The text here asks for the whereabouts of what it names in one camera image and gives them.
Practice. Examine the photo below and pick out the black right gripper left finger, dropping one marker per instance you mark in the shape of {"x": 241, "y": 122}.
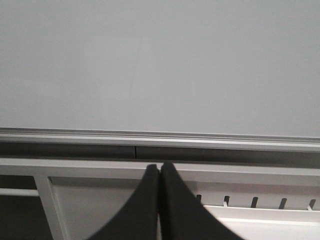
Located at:
{"x": 138, "y": 218}

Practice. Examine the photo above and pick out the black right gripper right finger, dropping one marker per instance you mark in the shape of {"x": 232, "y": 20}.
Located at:
{"x": 182, "y": 216}

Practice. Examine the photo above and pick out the white perforated metal panel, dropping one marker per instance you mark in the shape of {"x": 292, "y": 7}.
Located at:
{"x": 264, "y": 211}

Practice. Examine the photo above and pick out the white metal rack frame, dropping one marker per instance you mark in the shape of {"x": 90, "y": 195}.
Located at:
{"x": 77, "y": 198}

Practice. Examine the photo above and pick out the white horizontal rail bar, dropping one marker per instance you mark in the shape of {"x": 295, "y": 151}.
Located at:
{"x": 19, "y": 192}

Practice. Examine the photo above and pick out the white whiteboard with aluminium frame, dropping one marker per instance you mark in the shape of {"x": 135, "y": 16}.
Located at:
{"x": 228, "y": 74}

